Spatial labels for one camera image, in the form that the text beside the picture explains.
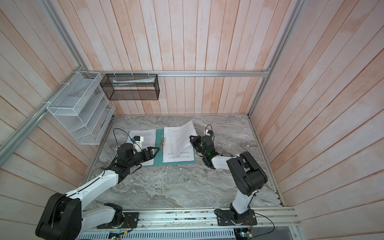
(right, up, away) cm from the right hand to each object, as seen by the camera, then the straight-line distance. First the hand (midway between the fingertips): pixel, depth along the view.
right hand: (188, 135), depth 91 cm
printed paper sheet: (-1, -13, +7) cm, 15 cm away
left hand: (-18, -9, -8) cm, 22 cm away
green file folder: (-16, -11, -11) cm, 22 cm away
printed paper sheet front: (-28, -4, +12) cm, 31 cm away
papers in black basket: (-36, +33, -1) cm, 49 cm away
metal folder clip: (-18, -6, +11) cm, 22 cm away
